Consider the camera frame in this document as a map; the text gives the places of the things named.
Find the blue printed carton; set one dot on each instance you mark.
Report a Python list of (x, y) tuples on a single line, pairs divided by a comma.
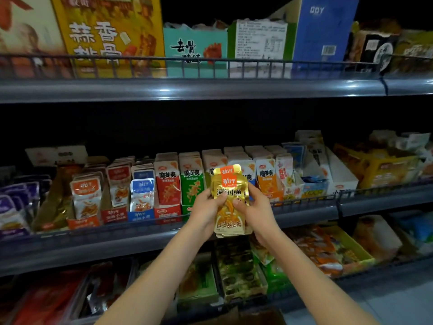
[(325, 27)]

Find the green orange display carton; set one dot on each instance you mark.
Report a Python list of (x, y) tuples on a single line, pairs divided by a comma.
[(197, 284)]

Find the lime green display tray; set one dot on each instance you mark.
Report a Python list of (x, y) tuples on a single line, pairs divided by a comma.
[(358, 250)]

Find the handful of gold snack packets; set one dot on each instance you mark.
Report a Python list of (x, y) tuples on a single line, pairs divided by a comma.
[(230, 199)]

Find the person's right forearm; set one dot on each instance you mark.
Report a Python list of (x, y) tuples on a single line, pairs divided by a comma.
[(318, 284)]

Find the dark printed carton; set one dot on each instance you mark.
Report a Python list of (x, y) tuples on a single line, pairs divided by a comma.
[(372, 47)]

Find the white label carton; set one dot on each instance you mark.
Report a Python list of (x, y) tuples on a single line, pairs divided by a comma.
[(260, 40)]

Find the orange yellow printed carton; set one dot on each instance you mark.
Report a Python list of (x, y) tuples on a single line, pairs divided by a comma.
[(101, 30)]

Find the pile of red snack packets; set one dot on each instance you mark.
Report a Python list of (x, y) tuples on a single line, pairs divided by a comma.
[(47, 301)]

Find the person's left hand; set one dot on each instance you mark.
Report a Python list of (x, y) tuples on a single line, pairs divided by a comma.
[(204, 216)]

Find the pile of orange yellow packets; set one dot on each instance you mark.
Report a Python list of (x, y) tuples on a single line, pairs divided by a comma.
[(318, 247)]

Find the green snack packets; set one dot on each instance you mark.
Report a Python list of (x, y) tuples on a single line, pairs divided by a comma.
[(274, 274)]

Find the person's left forearm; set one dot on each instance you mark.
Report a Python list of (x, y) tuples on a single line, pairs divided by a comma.
[(155, 281)]

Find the yellow display carton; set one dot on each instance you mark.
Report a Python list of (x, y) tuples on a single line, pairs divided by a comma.
[(379, 169)]

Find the grey metal store shelf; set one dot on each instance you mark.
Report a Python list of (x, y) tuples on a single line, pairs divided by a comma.
[(203, 88)]

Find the person's right hand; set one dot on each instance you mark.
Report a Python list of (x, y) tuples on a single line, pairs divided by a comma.
[(260, 216)]

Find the clear plastic tray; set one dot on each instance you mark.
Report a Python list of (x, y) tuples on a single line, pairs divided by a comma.
[(80, 311)]

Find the white blue snack bags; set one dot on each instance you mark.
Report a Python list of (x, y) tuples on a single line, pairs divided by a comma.
[(416, 226)]

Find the row of snack display cartons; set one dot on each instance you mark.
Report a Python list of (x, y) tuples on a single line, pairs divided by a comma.
[(169, 186)]

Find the green printed carton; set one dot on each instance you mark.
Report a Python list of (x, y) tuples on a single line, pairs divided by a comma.
[(193, 47)]

